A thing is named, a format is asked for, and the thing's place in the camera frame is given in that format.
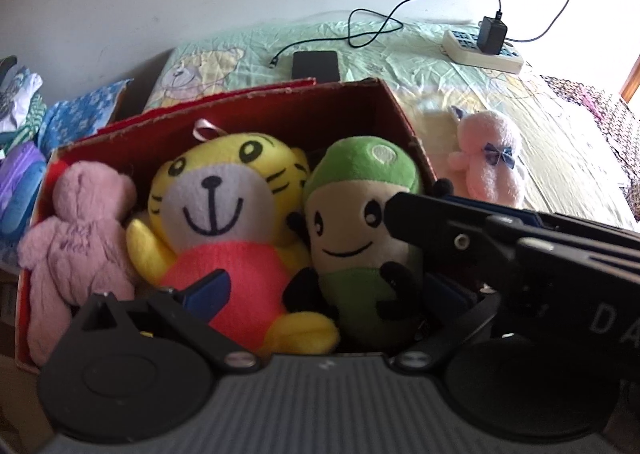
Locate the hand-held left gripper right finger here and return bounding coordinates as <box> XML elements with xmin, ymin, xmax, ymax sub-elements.
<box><xmin>392</xmin><ymin>275</ymin><xmax>502</xmax><ymax>373</ymax></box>

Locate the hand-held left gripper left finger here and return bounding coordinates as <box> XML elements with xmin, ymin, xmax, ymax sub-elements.
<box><xmin>74</xmin><ymin>270</ymin><xmax>262</xmax><ymax>373</ymax></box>

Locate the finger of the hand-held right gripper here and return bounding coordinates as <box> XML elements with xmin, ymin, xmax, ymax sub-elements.
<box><xmin>433</xmin><ymin>178</ymin><xmax>547</xmax><ymax>228</ymax></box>
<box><xmin>384</xmin><ymin>191</ymin><xmax>522</xmax><ymax>261</ymax></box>

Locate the yellow tiger plush toy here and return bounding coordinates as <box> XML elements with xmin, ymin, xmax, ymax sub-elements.
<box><xmin>125</xmin><ymin>118</ymin><xmax>341</xmax><ymax>355</ymax></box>

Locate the green panda plush toy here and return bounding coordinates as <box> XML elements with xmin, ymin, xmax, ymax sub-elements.
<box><xmin>282</xmin><ymin>135</ymin><xmax>441</xmax><ymax>352</ymax></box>

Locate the red cardboard box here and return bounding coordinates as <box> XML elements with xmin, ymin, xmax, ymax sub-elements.
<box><xmin>15</xmin><ymin>77</ymin><xmax>438</xmax><ymax>375</ymax></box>

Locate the pink rabbit plush toy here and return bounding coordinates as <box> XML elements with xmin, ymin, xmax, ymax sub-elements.
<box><xmin>446</xmin><ymin>106</ymin><xmax>526</xmax><ymax>209</ymax></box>

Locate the pink teddy bear plush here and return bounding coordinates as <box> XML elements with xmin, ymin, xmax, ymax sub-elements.
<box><xmin>19</xmin><ymin>160</ymin><xmax>138</xmax><ymax>367</ymax></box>

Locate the dark floral blanket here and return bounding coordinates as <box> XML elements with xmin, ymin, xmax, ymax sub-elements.
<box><xmin>540</xmin><ymin>74</ymin><xmax>640</xmax><ymax>222</ymax></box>

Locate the green cartoon bear bed sheet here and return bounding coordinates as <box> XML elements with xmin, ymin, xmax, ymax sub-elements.
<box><xmin>145</xmin><ymin>19</ymin><xmax>638</xmax><ymax>230</ymax></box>

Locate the white power strip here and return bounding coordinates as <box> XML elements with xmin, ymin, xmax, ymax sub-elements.
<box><xmin>442</xmin><ymin>28</ymin><xmax>525</xmax><ymax>74</ymax></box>

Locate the black charger adapter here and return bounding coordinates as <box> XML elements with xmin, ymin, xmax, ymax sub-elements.
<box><xmin>476</xmin><ymin>10</ymin><xmax>509</xmax><ymax>56</ymax></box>

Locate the black power bank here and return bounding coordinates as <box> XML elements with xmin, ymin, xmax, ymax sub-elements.
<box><xmin>291</xmin><ymin>50</ymin><xmax>340</xmax><ymax>84</ymax></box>

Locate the purple cloth bag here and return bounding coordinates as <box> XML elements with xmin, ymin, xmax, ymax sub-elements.
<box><xmin>0</xmin><ymin>141</ymin><xmax>48</xmax><ymax>235</ymax></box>

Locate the blue patterned cloth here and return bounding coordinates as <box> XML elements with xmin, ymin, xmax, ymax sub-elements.
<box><xmin>37</xmin><ymin>79</ymin><xmax>135</xmax><ymax>150</ymax></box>

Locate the white printed cloth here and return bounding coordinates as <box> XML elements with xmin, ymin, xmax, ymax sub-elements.
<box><xmin>0</xmin><ymin>57</ymin><xmax>48</xmax><ymax>145</ymax></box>

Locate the wooden door frame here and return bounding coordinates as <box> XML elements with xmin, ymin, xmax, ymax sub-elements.
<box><xmin>620</xmin><ymin>69</ymin><xmax>640</xmax><ymax>102</ymax></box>

